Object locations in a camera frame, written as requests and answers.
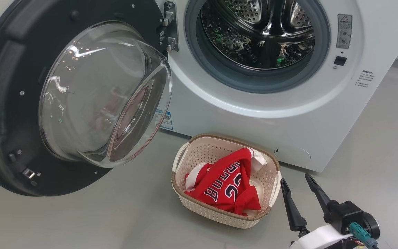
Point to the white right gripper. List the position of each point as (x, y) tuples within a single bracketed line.
[(320, 238)]

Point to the red basketball jersey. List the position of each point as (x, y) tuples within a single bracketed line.
[(230, 183)]

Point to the red white-trimmed shorts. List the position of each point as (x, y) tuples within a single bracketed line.
[(193, 176)]

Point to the round glass washer door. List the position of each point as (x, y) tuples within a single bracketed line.
[(12, 121)]

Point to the cream perforated laundry basket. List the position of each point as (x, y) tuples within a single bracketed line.
[(219, 214)]

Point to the white front-load washing machine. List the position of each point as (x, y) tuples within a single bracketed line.
[(254, 114)]

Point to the blue energy label sticker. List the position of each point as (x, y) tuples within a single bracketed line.
[(164, 120)]

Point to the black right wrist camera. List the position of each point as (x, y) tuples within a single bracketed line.
[(347, 214)]

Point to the teal right camera connector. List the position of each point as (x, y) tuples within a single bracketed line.
[(361, 235)]

